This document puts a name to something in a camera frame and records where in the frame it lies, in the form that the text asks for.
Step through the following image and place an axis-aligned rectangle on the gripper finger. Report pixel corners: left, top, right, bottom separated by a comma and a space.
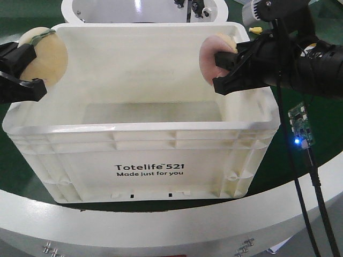
1, 42, 36, 79
1, 72, 47, 104

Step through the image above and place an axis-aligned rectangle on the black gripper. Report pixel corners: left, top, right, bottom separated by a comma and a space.
212, 31, 303, 95

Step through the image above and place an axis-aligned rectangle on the pink bun toy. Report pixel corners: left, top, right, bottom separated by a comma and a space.
199, 33, 238, 86

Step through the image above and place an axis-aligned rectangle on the cream yellow bun toy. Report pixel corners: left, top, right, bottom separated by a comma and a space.
18, 27, 68, 87

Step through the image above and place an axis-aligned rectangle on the white plastic Totelife tote box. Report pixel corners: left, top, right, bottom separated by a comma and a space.
3, 22, 280, 203

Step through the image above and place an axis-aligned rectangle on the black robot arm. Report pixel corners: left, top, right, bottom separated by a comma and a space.
212, 31, 342, 100

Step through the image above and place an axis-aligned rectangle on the small yellow cap piece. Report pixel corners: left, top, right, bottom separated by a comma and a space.
248, 27, 263, 35

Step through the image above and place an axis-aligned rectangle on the green circuit board blue LED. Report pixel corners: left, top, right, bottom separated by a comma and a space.
287, 102, 315, 150

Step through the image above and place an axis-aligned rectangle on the metal latch left front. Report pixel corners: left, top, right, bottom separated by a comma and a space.
42, 241, 66, 257

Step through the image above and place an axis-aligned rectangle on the metal latch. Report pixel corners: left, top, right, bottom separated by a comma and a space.
42, 241, 66, 257
234, 238, 255, 257

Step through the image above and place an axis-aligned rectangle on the metal latch right front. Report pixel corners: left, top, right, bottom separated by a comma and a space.
234, 238, 255, 257

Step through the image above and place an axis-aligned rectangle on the white round conveyor outer rim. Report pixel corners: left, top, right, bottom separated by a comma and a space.
0, 149, 343, 257

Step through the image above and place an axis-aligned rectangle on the black bracket in hub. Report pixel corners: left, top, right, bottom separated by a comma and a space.
173, 0, 211, 23

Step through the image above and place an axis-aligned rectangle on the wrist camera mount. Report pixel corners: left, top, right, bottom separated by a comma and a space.
242, 0, 316, 36

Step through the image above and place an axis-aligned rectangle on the white central hub ring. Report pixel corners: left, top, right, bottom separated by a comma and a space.
61, 0, 229, 25

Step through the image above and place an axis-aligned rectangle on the black cable outer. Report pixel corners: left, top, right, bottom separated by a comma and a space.
304, 146, 341, 257

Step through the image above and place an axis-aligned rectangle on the black cable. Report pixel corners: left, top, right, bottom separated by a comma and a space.
304, 146, 341, 257
270, 18, 322, 257

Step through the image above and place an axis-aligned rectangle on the black cable inner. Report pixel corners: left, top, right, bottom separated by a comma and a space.
270, 18, 322, 257

